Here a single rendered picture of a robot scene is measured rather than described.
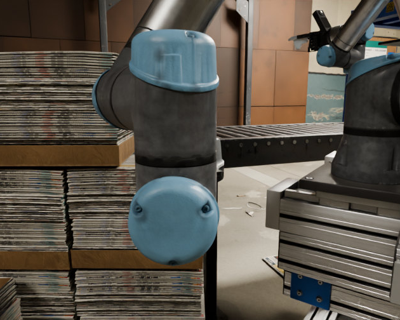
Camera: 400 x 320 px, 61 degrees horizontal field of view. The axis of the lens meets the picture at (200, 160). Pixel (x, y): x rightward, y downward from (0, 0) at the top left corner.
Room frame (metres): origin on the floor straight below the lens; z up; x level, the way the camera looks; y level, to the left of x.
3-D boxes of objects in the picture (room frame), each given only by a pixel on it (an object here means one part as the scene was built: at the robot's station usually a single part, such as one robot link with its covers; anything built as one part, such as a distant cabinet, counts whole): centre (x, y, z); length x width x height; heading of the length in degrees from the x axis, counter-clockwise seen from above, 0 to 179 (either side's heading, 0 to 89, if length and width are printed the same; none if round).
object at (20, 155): (0.75, 0.31, 0.86); 0.29 x 0.16 x 0.04; 90
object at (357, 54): (1.37, -0.59, 1.12); 0.11 x 0.08 x 0.11; 121
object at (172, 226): (0.31, 0.02, 0.88); 0.11 x 0.08 x 0.09; 0
